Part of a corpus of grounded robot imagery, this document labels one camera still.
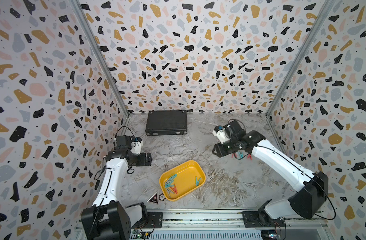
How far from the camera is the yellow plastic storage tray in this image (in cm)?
83

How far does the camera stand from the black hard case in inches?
42.6

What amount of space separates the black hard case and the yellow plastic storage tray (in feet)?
0.91
